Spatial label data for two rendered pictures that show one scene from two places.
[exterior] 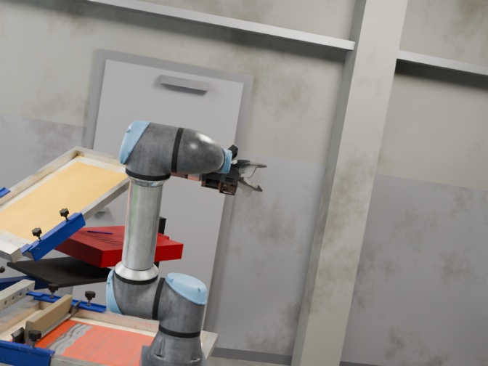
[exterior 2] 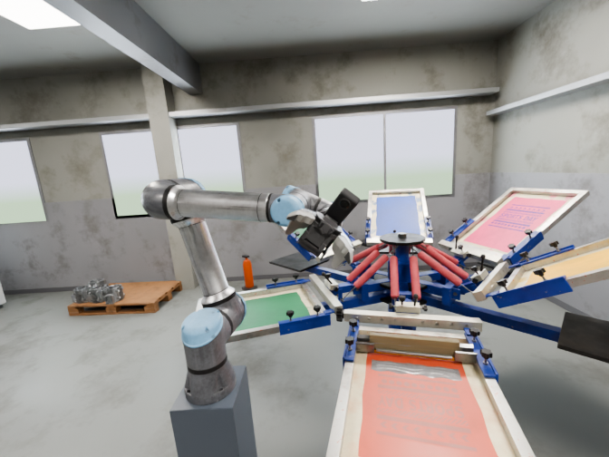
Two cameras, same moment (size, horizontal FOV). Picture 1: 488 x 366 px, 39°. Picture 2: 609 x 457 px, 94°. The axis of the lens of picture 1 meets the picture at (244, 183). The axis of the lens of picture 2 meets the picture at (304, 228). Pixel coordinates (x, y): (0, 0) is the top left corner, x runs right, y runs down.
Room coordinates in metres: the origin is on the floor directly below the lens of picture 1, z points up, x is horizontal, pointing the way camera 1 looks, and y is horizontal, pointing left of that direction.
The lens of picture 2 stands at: (2.29, -0.60, 1.83)
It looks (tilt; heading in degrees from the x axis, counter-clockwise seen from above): 11 degrees down; 101
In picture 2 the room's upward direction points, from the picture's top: 4 degrees counter-clockwise
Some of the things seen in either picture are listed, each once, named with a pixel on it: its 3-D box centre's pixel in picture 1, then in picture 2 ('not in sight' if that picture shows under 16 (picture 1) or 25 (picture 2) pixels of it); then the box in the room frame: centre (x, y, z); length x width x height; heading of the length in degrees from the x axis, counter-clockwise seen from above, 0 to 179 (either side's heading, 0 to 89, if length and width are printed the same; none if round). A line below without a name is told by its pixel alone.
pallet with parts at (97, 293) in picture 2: not in sight; (129, 290); (-1.25, 3.05, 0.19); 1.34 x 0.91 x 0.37; 9
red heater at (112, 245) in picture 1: (115, 244); not in sight; (3.76, 0.64, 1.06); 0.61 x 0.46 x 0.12; 144
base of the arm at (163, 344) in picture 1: (177, 343); (208, 371); (1.84, 0.11, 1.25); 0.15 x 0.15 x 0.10
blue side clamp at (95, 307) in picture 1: (69, 308); (478, 356); (2.81, 0.63, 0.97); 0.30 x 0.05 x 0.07; 84
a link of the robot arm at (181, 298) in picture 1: (181, 301); (205, 335); (1.84, 0.11, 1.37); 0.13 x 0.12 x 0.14; 89
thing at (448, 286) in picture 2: not in sight; (401, 280); (2.61, 1.47, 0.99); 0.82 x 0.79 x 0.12; 84
